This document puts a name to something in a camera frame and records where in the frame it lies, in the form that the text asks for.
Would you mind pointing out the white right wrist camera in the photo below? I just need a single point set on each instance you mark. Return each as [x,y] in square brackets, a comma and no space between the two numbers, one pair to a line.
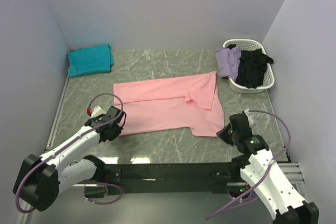
[249,116]

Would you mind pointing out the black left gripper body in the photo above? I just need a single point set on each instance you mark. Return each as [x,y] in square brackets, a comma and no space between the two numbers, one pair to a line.
[116,131]

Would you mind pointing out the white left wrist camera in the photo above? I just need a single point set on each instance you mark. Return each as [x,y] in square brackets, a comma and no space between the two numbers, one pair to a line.
[95,112]

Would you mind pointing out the white plastic laundry basket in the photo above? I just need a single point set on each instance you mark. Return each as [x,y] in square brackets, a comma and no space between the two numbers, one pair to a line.
[268,81]

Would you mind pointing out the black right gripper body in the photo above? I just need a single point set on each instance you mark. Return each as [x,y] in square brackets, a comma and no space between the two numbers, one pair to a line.
[227,135]

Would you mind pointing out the black t shirt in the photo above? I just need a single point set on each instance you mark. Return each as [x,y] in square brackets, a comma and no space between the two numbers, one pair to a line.
[252,68]

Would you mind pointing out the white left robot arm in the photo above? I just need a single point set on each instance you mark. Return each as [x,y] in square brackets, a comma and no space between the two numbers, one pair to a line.
[42,178]

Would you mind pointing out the folded teal t shirt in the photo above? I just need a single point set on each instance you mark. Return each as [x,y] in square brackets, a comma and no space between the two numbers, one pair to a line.
[88,61]

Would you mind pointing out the lavender t shirt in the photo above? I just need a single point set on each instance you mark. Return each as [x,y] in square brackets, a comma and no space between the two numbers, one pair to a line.
[228,61]

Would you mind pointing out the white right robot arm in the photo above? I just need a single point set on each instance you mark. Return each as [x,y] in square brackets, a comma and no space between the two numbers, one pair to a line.
[257,167]

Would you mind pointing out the aluminium frame rail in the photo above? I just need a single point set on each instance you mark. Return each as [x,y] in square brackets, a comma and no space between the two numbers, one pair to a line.
[290,170]

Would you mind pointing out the pink t shirt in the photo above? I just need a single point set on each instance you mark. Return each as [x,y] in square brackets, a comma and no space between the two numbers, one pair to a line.
[171,103]

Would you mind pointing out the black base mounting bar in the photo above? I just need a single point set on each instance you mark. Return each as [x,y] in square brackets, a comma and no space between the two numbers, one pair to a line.
[218,178]

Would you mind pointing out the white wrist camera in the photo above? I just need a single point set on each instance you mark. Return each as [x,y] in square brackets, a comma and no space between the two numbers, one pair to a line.
[95,112]
[249,116]

